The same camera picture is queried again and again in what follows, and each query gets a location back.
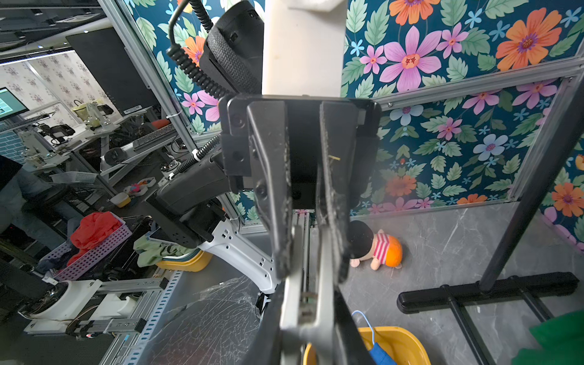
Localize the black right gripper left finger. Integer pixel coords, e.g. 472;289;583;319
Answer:
241;283;285;365

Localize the purple plastic basket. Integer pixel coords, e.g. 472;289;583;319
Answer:
53;214;132;281

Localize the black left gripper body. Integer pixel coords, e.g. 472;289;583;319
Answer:
219;94;381;209

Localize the black corrugated cable left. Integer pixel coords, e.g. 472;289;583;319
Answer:
166;0;229;99

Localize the black clothes rack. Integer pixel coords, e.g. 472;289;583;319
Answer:
397;84;583;364

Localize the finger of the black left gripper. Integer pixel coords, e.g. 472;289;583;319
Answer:
316;101;357;283
246;100;293;280

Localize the blue tank top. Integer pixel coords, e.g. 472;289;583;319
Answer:
369;343;387;365

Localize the red cloth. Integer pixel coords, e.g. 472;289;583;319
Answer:
67;212;123;266

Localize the doll with striped shirt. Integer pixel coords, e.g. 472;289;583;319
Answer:
348;221;403;271

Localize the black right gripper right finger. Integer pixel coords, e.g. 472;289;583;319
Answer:
334;288;375;365

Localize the white wire hanger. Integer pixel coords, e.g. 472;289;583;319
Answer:
351;310;377;349

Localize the green tank top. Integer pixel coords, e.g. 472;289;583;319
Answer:
511;310;583;365

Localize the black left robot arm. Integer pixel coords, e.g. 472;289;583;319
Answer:
146;1;381;294

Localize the yellow plastic tray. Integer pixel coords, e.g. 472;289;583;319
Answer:
302;325;432;365

